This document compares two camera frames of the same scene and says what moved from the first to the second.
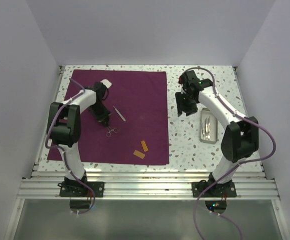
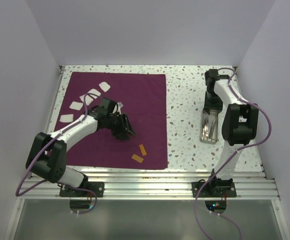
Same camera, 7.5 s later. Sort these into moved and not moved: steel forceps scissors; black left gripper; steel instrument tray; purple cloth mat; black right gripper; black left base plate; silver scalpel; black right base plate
Moved: black left gripper; silver scalpel; steel forceps scissors; black right gripper
Not moved: black right base plate; steel instrument tray; purple cloth mat; black left base plate
